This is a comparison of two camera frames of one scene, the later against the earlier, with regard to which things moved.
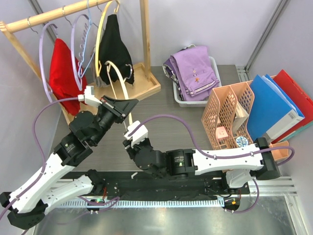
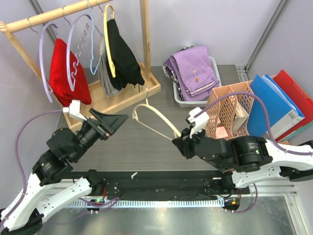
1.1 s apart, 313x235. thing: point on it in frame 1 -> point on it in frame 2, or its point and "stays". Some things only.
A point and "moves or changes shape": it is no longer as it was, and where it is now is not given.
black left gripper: [119, 108] -> [106, 124]
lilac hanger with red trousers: [48, 87] stays
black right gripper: [131, 150] -> [184, 142]
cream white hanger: [107, 63] -> [176, 133]
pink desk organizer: [225, 117] stays
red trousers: [66, 79] stays
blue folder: [272, 112] stays
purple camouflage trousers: [171, 74] stays
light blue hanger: [85, 44] -> [91, 13]
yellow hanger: [102, 18] -> [113, 67]
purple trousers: [195, 75] stays
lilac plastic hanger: [72, 43] moves or changes shape
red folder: [300, 98] stays
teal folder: [302, 128] stays
